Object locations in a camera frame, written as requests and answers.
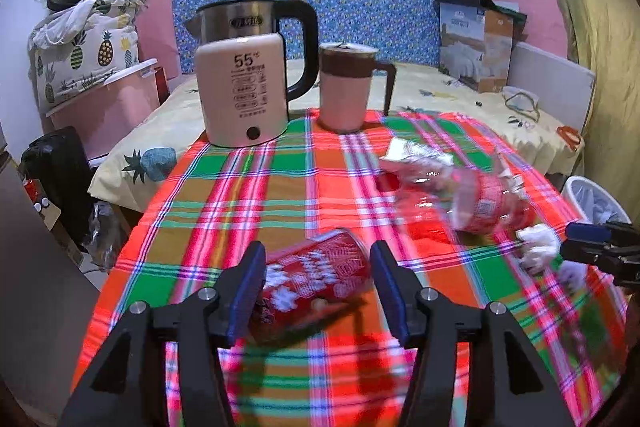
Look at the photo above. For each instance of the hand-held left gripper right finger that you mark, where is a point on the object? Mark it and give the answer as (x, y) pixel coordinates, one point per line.
(392, 297)

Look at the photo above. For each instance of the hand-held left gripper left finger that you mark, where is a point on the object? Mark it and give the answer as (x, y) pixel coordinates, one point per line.
(245, 297)

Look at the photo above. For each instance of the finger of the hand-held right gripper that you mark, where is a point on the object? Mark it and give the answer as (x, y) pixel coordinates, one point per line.
(600, 257)
(590, 232)

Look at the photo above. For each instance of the white trash bin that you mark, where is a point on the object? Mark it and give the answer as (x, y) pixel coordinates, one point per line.
(595, 202)

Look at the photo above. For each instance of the white tissue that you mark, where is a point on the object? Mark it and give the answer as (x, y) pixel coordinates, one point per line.
(537, 247)

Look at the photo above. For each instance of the red drink can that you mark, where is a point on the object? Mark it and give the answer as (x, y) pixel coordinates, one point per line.
(310, 277)

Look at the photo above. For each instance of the crushed clear plastic bottle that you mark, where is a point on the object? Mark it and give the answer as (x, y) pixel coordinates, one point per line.
(480, 202)

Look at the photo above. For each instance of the plaid tablecloth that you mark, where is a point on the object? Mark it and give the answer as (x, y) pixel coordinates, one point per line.
(280, 207)

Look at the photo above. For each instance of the small orange item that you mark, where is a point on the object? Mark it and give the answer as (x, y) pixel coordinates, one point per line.
(570, 134)

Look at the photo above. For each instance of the clear plastic bag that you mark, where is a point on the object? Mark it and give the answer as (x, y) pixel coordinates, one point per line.
(102, 232)

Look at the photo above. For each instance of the white panel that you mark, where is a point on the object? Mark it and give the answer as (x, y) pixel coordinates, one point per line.
(550, 77)

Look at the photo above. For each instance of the yellow printed bedsheet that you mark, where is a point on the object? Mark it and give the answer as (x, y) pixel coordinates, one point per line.
(150, 142)

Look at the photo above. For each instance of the yellow curtain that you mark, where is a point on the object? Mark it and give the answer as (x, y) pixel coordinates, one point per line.
(600, 32)

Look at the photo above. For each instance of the steel and pink electric kettle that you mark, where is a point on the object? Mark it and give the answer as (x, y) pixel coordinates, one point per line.
(240, 92)

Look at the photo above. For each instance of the grey cabinet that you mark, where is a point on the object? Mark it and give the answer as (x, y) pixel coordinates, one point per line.
(35, 282)

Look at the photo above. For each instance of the cardboard bedding box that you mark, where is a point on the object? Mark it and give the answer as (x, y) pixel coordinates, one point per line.
(475, 52)

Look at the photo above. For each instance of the black suitcase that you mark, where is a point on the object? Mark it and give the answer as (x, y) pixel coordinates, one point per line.
(55, 177)

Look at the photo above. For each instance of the pink storage box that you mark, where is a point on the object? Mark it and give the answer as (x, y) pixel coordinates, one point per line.
(110, 107)

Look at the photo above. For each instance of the pineapple print quilt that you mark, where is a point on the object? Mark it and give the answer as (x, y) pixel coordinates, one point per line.
(85, 52)

